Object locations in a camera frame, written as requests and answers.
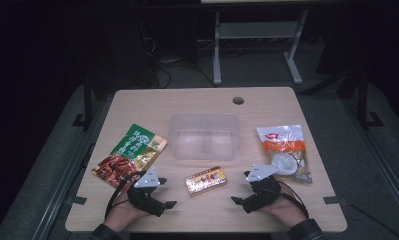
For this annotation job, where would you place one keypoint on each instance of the person's right hand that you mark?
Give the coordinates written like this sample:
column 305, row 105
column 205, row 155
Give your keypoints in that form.
column 287, row 210

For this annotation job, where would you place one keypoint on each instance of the person's left hand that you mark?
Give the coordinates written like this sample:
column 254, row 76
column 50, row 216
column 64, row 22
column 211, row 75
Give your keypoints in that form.
column 120, row 215

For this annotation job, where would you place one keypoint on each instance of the white orange snack bag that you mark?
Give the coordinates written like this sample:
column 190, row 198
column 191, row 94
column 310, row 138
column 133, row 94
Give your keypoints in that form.
column 287, row 143

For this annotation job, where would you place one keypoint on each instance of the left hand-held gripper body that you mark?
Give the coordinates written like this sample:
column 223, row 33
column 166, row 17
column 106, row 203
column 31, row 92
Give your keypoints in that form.
column 147, row 196

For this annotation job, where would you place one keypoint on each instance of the green sauce packet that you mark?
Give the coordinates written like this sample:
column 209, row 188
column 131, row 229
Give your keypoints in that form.
column 137, row 143

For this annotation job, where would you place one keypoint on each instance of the white metal desk frame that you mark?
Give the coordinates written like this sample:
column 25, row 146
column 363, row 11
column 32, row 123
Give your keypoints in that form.
column 257, row 30

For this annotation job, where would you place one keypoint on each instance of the small red yellow box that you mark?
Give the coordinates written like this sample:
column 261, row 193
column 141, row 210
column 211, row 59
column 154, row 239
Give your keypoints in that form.
column 205, row 181

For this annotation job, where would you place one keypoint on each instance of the black metal stand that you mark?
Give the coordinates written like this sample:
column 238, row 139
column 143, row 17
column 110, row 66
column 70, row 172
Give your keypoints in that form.
column 87, row 106
column 363, row 100

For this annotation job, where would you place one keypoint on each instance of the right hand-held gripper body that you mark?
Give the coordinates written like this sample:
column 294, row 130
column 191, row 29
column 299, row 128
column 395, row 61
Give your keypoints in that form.
column 263, row 195

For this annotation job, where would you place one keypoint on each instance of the clear plastic container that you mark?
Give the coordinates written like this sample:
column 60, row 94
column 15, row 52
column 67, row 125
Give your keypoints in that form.
column 203, row 140

